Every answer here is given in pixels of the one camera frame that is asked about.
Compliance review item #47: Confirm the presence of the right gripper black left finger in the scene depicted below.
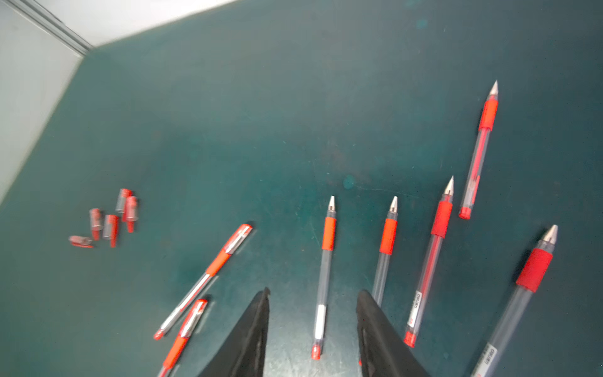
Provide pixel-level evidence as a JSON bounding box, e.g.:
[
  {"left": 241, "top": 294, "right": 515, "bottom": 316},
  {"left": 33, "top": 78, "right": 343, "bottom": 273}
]
[{"left": 198, "top": 287, "right": 270, "bottom": 377}]

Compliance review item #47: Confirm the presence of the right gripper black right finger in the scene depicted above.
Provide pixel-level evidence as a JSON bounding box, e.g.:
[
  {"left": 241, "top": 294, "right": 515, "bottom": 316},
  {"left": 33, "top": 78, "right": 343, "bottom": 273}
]
[{"left": 356, "top": 290, "right": 429, "bottom": 377}]

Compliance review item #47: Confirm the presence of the red pen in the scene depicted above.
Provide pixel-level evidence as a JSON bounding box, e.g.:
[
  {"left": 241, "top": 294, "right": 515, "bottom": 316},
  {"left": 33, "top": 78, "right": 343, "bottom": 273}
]
[
  {"left": 357, "top": 195, "right": 400, "bottom": 367},
  {"left": 153, "top": 224, "right": 253, "bottom": 340},
  {"left": 311, "top": 196, "right": 336, "bottom": 361},
  {"left": 404, "top": 176, "right": 455, "bottom": 348},
  {"left": 470, "top": 225, "right": 558, "bottom": 376},
  {"left": 459, "top": 81, "right": 499, "bottom": 220},
  {"left": 158, "top": 298, "right": 208, "bottom": 377}
]

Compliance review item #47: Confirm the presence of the red clear pen cap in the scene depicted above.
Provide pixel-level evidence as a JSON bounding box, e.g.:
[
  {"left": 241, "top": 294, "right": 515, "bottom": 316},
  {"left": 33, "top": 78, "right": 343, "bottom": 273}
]
[
  {"left": 125, "top": 196, "right": 138, "bottom": 232},
  {"left": 68, "top": 236, "right": 94, "bottom": 248},
  {"left": 90, "top": 208, "right": 104, "bottom": 240},
  {"left": 103, "top": 215, "right": 119, "bottom": 248},
  {"left": 116, "top": 188, "right": 132, "bottom": 221}
]

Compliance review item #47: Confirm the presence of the green table mat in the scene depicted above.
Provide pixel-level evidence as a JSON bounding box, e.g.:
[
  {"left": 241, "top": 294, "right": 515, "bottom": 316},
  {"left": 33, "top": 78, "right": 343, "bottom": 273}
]
[{"left": 1, "top": 1, "right": 602, "bottom": 376}]

